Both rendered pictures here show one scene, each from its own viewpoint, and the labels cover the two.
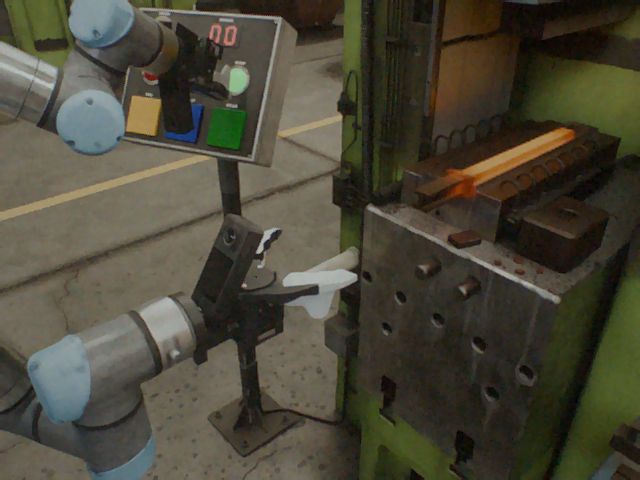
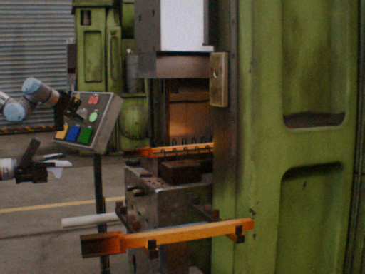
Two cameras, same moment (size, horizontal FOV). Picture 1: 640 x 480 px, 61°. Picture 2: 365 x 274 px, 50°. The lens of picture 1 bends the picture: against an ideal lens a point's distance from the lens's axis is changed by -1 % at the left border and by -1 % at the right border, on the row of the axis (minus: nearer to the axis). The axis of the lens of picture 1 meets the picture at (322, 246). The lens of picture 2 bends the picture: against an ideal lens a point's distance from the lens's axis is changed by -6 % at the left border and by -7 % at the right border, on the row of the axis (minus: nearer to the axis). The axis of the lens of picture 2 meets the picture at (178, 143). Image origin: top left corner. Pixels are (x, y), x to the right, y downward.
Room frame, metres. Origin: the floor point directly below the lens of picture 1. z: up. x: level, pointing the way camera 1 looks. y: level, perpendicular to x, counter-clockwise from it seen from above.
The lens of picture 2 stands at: (-0.62, -0.80, 1.30)
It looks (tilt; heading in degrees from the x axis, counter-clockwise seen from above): 10 degrees down; 18
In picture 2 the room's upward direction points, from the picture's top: straight up
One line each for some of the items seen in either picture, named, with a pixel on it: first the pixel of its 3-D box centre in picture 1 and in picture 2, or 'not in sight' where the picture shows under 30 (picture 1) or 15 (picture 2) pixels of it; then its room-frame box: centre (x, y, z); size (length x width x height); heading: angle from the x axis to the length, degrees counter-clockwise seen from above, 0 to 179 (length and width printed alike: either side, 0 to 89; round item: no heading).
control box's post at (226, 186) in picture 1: (238, 280); (100, 219); (1.19, 0.22, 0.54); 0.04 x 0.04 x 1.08; 41
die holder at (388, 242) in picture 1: (518, 291); (205, 222); (0.93, -0.41, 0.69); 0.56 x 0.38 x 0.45; 131
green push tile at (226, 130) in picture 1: (227, 129); (86, 135); (1.04, 0.19, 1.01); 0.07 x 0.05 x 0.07; 66
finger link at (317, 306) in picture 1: (319, 297); (58, 169); (0.53, 0.00, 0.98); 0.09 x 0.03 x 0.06; 95
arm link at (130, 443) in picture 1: (103, 428); not in sight; (0.42, 0.25, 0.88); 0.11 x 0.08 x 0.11; 69
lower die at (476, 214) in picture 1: (515, 166); (197, 155); (0.97, -0.36, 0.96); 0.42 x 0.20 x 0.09; 131
